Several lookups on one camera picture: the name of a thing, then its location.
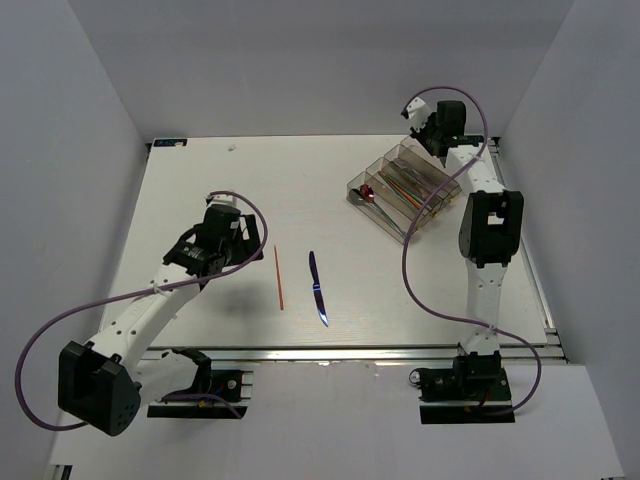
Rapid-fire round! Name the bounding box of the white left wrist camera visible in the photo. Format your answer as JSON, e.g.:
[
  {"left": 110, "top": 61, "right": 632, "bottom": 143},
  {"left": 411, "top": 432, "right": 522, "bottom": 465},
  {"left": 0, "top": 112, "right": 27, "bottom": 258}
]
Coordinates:
[{"left": 205, "top": 193, "right": 237, "bottom": 208}]

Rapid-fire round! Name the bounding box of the black spoon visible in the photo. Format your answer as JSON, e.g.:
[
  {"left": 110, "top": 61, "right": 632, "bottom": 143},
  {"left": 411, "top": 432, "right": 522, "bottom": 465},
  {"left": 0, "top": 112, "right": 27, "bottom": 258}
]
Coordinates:
[{"left": 348, "top": 189, "right": 369, "bottom": 205}]

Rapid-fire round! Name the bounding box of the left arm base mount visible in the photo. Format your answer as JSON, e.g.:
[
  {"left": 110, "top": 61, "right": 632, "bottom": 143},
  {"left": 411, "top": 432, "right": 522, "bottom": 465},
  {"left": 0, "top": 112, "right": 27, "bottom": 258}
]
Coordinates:
[{"left": 147, "top": 348, "right": 254, "bottom": 420}]

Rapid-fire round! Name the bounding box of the black silver chopstick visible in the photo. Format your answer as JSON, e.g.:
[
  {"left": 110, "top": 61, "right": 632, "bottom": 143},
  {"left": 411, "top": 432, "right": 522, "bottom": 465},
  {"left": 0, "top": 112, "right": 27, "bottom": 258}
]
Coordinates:
[{"left": 392, "top": 160, "right": 439, "bottom": 190}]

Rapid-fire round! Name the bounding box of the iridescent rainbow spoon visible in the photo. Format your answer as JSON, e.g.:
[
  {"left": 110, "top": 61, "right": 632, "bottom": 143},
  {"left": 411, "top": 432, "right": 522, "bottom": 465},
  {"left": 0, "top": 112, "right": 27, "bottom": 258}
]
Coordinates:
[{"left": 358, "top": 184, "right": 406, "bottom": 237}]

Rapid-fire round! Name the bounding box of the orange chopstick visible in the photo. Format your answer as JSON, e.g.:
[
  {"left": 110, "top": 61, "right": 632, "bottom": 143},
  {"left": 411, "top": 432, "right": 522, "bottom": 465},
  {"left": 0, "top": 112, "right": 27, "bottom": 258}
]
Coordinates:
[
  {"left": 273, "top": 245, "right": 285, "bottom": 311},
  {"left": 379, "top": 172, "right": 431, "bottom": 209}
]

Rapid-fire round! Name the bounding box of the blue label sticker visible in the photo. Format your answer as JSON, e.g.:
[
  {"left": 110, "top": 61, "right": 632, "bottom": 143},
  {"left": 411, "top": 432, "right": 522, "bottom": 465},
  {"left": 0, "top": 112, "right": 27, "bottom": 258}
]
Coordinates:
[
  {"left": 152, "top": 138, "right": 188, "bottom": 148},
  {"left": 466, "top": 135, "right": 484, "bottom": 145}
]

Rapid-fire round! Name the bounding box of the blue label sticker right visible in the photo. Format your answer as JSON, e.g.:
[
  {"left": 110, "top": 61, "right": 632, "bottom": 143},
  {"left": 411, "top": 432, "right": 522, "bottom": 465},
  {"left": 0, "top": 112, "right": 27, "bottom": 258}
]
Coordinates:
[{"left": 466, "top": 135, "right": 484, "bottom": 145}]

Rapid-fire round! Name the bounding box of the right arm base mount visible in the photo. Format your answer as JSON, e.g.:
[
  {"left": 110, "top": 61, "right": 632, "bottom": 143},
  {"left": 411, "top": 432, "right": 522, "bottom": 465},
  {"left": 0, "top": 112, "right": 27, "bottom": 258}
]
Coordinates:
[{"left": 408, "top": 368, "right": 515, "bottom": 425}]

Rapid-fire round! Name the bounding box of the blue label sticker left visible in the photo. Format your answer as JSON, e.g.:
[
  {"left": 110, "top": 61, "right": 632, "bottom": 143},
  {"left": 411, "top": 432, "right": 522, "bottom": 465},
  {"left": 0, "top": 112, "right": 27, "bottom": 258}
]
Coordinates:
[{"left": 152, "top": 138, "right": 188, "bottom": 148}]

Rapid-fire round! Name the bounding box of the iridescent purple knife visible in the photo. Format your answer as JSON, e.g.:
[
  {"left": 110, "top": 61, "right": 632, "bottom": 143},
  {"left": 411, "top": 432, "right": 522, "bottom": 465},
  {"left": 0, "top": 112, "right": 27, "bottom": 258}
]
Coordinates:
[{"left": 308, "top": 251, "right": 329, "bottom": 327}]

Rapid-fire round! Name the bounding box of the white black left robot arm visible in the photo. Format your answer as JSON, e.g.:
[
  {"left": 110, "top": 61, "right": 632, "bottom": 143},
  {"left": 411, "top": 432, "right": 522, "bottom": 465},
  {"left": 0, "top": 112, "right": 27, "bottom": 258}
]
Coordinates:
[{"left": 58, "top": 202, "right": 263, "bottom": 436}]

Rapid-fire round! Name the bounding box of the teal chopstick long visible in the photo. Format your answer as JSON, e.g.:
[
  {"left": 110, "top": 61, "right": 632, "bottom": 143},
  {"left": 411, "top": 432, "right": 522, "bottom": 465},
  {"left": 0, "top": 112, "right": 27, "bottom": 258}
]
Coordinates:
[{"left": 379, "top": 171, "right": 430, "bottom": 203}]

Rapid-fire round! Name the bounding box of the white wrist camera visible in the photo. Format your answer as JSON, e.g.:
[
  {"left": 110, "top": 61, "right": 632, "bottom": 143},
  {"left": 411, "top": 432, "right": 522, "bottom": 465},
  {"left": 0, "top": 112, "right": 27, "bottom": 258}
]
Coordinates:
[
  {"left": 205, "top": 193, "right": 237, "bottom": 208},
  {"left": 401, "top": 97, "right": 433, "bottom": 129}
]

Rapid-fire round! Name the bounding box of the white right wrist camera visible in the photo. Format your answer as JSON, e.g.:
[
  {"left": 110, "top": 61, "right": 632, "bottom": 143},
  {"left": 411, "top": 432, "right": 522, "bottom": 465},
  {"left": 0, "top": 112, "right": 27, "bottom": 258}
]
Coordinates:
[{"left": 401, "top": 97, "right": 433, "bottom": 129}]

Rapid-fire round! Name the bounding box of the teal chopstick short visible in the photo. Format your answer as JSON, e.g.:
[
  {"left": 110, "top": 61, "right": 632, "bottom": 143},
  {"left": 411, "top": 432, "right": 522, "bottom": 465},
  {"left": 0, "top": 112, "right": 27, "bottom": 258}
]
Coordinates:
[{"left": 379, "top": 174, "right": 426, "bottom": 204}]

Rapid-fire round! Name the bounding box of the clear divided utensil organizer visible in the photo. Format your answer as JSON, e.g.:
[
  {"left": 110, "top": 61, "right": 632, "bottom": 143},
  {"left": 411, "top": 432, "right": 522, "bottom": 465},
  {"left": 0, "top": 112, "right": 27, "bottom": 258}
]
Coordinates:
[{"left": 346, "top": 137, "right": 461, "bottom": 243}]

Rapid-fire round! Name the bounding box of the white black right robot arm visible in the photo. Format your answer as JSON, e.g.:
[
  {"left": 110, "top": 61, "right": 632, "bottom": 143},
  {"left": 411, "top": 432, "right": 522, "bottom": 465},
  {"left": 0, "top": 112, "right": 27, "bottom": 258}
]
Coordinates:
[{"left": 404, "top": 98, "right": 524, "bottom": 401}]

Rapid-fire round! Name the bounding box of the pink handled fork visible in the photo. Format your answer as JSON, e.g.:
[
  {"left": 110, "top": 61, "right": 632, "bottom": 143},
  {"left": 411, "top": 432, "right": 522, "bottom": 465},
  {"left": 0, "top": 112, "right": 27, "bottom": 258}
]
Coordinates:
[{"left": 398, "top": 150, "right": 441, "bottom": 178}]

